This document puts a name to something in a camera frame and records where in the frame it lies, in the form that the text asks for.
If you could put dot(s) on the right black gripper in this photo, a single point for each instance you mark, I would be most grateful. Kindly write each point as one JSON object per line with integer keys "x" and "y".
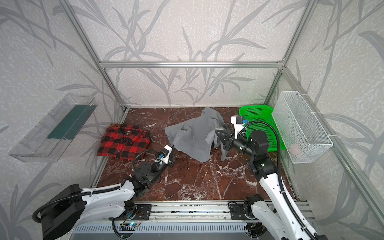
{"x": 229, "y": 142}

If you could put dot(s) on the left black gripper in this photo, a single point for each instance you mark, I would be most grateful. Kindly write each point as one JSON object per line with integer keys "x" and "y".
{"x": 169, "y": 161}

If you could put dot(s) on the grey long sleeve shirt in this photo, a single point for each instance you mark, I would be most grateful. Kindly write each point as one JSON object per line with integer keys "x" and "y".
{"x": 196, "y": 137}

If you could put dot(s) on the green plastic basket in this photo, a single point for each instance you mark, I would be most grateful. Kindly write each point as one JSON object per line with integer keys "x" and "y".
{"x": 262, "y": 113}

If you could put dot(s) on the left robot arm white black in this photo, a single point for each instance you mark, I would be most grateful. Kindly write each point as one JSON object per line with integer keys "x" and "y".
{"x": 75, "y": 206}

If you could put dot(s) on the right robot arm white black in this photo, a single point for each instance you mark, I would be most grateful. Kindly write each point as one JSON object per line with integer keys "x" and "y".
{"x": 269, "y": 176}

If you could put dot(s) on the red black plaid shirt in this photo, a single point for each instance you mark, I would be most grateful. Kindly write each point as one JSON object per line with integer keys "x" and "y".
{"x": 125, "y": 142}

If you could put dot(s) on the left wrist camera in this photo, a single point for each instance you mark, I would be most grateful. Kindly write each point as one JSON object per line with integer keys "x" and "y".
{"x": 165, "y": 154}

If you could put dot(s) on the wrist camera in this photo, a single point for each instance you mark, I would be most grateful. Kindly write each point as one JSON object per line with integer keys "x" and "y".
{"x": 240, "y": 126}
{"x": 165, "y": 154}

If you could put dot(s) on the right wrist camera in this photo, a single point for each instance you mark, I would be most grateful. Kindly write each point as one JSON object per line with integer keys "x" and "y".
{"x": 240, "y": 126}

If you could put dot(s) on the aluminium mounting rail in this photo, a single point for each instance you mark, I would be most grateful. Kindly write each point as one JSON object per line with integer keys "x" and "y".
{"x": 212, "y": 212}

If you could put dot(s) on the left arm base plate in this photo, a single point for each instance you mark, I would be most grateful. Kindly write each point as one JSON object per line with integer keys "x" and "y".
{"x": 140, "y": 212}

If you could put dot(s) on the pink object in wire basket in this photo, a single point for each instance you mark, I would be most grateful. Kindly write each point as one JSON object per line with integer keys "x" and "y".
{"x": 296, "y": 151}

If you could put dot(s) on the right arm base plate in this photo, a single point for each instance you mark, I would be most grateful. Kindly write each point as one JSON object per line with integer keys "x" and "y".
{"x": 238, "y": 211}

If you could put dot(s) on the white wire mesh basket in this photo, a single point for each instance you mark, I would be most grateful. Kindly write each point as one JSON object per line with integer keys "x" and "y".
{"x": 298, "y": 124}

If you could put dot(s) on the aluminium frame horizontal bar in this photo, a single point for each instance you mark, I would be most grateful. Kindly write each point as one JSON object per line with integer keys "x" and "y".
{"x": 189, "y": 64}

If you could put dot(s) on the clear acrylic wall shelf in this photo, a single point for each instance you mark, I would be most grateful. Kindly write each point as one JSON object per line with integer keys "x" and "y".
{"x": 50, "y": 138}

